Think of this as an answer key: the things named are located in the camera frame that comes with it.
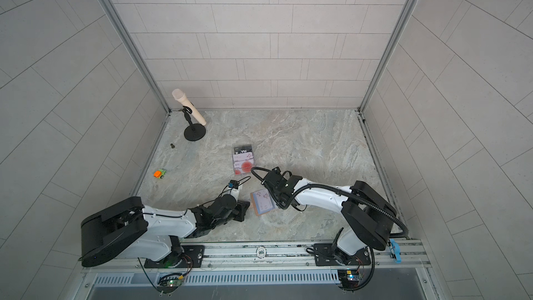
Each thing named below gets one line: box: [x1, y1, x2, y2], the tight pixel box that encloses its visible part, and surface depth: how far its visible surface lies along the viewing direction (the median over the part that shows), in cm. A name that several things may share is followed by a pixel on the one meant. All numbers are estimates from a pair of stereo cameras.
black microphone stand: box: [182, 105, 207, 142], surface depth 107 cm
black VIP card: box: [233, 145, 253, 155], surface depth 96 cm
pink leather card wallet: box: [249, 188, 278, 216], surface depth 84 cm
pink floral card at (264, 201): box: [252, 188, 277, 215], surface depth 85 cm
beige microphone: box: [172, 88, 207, 126], surface depth 90 cm
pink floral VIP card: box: [233, 152, 255, 162], surface depth 94 cm
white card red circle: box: [233, 158, 255, 175], surface depth 93 cm
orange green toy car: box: [153, 168, 167, 180], surface depth 91 cm
